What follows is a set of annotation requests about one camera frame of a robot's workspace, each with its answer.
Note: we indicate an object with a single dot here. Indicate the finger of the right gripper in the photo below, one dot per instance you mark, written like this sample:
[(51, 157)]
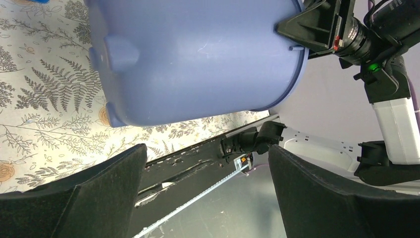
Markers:
[(313, 28)]

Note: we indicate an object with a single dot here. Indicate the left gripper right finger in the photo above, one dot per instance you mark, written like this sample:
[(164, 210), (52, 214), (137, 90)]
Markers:
[(317, 203)]

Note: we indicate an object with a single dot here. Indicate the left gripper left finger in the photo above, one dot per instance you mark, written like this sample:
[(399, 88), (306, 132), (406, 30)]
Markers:
[(94, 203)]

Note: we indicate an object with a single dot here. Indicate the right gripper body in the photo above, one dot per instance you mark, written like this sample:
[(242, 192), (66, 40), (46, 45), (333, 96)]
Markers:
[(353, 42)]

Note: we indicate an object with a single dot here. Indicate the blue bucket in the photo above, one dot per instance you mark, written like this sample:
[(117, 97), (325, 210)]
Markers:
[(167, 61)]

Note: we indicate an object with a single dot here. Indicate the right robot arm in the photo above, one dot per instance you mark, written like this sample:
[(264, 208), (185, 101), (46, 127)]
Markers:
[(376, 45)]

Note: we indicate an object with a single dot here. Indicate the floral table mat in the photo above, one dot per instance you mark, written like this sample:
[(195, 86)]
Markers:
[(53, 120)]

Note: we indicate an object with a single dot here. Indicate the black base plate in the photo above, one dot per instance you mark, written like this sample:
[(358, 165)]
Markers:
[(187, 174)]

